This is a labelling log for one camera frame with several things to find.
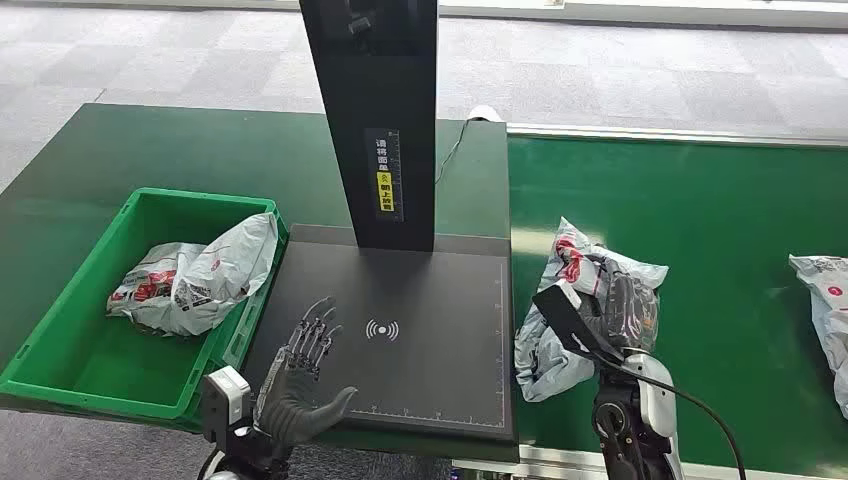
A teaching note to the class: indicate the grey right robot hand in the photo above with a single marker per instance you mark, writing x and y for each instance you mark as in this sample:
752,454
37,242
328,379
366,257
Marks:
626,311

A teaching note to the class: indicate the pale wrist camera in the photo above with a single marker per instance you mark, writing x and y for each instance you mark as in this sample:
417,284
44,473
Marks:
570,318
225,397

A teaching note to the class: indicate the crumpled red-print courier bag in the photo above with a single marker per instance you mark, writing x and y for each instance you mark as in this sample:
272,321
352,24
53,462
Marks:
149,281

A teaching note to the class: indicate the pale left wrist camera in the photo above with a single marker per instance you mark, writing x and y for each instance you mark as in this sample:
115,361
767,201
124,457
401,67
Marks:
225,397

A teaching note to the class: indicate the green conveyor belt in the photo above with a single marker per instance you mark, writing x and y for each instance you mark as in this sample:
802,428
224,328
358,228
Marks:
729,212

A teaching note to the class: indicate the smooth grey courier bag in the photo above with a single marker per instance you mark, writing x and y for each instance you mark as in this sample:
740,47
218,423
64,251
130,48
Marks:
228,265

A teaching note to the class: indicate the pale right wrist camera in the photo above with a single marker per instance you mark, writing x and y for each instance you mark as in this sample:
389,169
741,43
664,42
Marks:
570,318

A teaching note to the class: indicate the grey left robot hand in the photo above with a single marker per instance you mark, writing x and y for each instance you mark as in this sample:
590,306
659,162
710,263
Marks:
291,404

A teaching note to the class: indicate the green plastic bin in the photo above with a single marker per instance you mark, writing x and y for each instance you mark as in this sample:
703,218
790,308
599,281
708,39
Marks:
99,371

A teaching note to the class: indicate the silver conveyor frame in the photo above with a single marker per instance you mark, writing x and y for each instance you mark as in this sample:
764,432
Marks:
662,134

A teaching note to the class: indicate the grey courier bag red stripe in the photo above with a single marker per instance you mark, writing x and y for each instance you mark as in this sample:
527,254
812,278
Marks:
546,351

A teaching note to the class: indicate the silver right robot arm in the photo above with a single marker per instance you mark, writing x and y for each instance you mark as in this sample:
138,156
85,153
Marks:
636,417

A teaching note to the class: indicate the large grey courier bag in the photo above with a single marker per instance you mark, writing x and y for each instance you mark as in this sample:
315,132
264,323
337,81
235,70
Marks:
831,305

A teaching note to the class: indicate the black inbound scanner machine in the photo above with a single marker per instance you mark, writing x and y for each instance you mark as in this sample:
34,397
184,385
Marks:
430,358

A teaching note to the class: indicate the small white round object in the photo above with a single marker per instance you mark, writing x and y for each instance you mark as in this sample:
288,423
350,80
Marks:
484,113

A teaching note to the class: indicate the black yellow label sticker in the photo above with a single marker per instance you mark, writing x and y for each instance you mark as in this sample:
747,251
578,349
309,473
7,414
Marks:
385,179

